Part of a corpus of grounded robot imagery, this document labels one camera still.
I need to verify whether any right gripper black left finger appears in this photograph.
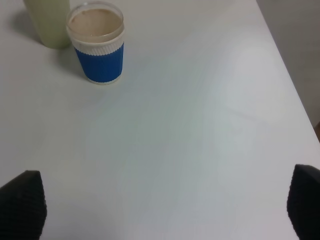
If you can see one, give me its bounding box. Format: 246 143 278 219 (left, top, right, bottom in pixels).
0 170 47 240

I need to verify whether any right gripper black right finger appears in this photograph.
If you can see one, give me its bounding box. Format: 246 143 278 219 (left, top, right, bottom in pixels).
286 164 320 240

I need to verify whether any pale green plastic cup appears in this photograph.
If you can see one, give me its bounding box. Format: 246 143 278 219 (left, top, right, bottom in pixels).
24 0 70 49

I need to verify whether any blue sleeved clear cup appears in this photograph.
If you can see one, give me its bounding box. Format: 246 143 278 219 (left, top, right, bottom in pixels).
66 1 125 85

